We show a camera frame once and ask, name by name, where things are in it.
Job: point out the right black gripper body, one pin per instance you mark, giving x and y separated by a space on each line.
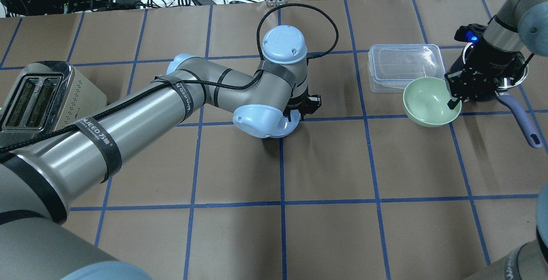
492 61

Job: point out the green bowl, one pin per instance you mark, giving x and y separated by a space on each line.
425 102

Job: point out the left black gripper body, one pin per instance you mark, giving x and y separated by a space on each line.
299 102

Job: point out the blue bowl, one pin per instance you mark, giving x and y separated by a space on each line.
285 126

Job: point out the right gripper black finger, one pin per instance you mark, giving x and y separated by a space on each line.
453 103

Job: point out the clear plastic food container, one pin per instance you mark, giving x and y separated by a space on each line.
393 66

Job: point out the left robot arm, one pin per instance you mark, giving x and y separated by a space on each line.
40 178

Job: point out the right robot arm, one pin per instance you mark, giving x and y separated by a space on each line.
518 24

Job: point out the blue saucepan with glass lid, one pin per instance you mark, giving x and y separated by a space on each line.
466 84

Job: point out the silver toaster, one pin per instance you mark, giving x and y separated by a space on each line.
48 96

